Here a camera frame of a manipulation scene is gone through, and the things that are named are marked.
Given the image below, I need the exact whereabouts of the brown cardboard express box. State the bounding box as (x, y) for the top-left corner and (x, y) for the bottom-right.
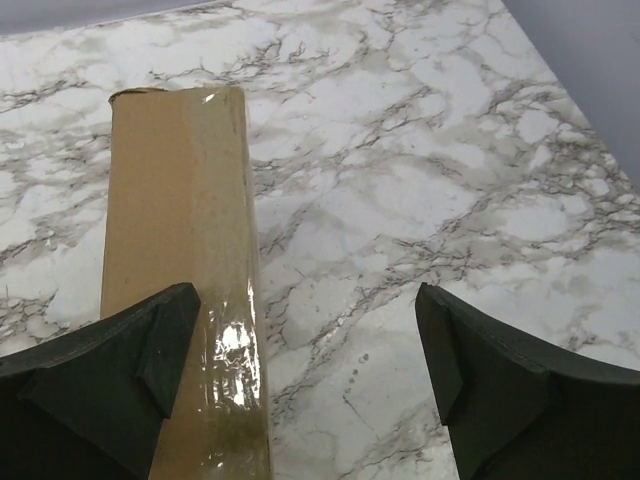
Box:
(101, 86), (273, 479)

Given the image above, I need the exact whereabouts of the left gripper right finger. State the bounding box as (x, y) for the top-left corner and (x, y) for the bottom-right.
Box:
(415, 284), (639, 480)

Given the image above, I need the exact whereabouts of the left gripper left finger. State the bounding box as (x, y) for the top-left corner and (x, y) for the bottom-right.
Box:
(1, 283), (201, 480)

